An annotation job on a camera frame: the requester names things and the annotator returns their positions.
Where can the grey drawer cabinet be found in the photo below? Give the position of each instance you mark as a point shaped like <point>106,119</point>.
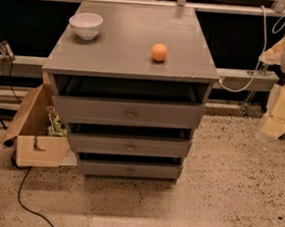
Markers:
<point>118,65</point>

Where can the white bowl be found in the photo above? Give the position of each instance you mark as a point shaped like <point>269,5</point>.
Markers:
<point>86,25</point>

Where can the grey drawer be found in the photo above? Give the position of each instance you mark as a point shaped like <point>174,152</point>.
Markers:
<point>130,170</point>
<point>89,110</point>
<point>131,146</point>

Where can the grey bottom drawer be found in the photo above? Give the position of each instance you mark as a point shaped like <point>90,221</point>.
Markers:
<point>130,170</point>

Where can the orange fruit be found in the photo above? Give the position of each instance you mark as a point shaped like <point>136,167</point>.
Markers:
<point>159,52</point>

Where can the metal window rail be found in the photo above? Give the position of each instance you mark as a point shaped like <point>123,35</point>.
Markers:
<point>30,67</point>

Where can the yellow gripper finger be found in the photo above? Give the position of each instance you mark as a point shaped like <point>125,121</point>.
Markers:
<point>272,56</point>
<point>272,123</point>

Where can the grey top drawer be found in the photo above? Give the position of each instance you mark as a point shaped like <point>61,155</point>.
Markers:
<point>89,110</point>

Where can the green package in box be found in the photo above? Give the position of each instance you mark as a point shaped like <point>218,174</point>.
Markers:
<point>56,127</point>

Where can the metal stand pole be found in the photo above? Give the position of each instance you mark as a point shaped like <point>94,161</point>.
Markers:
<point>268,63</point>

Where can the grey middle drawer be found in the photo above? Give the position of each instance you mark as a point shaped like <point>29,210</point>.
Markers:
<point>131,146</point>

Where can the cardboard box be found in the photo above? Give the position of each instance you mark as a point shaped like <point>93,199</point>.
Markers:
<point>28,130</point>

